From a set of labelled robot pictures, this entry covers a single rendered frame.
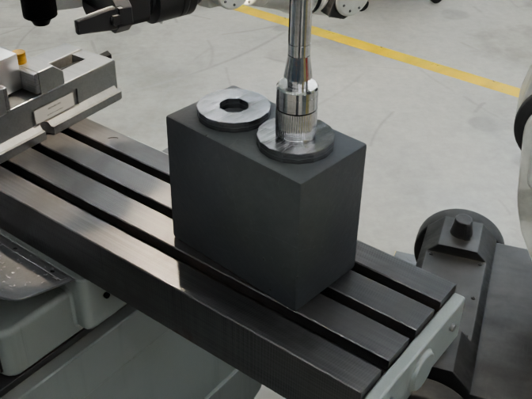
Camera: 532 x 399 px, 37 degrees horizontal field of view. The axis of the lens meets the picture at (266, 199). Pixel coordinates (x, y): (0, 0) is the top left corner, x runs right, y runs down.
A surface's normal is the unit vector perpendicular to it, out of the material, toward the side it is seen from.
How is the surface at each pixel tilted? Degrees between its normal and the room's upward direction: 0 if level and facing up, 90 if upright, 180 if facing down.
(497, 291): 0
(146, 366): 90
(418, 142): 0
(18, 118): 90
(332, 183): 90
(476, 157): 0
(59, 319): 90
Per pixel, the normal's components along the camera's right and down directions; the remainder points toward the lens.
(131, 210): 0.01, -0.82
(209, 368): 0.80, 0.36
